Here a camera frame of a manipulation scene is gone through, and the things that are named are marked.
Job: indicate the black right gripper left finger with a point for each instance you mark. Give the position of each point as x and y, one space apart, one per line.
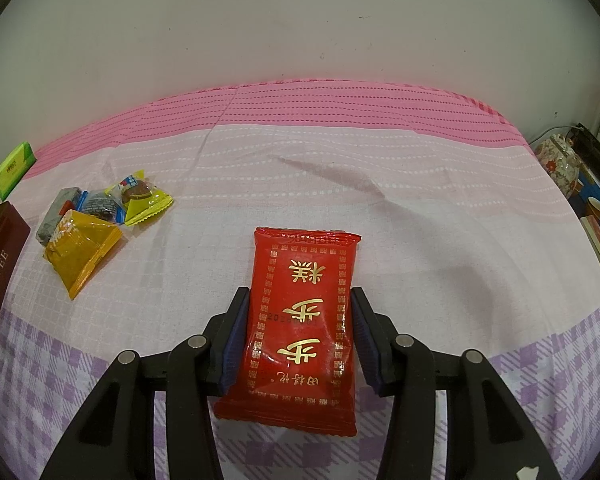
112 434

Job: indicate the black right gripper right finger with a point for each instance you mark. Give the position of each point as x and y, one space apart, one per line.
489 434

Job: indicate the red snack packet gold text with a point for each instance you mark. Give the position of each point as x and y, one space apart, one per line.
297 371

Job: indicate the pink purple checkered tablecloth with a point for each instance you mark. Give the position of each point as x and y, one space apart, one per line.
466 243

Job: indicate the yellow orange snack packet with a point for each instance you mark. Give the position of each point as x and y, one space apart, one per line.
77 246

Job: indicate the blue clear dark candy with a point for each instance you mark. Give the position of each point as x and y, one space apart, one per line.
101 205

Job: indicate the yellow clear wrapped candy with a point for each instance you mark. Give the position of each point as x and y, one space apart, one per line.
139 198

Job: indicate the grey wrapped snack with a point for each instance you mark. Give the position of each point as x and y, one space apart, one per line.
66 199

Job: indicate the floral patterned container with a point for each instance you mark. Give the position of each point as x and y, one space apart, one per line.
560 162

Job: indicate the green tissue pack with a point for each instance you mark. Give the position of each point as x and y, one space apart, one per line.
12 169

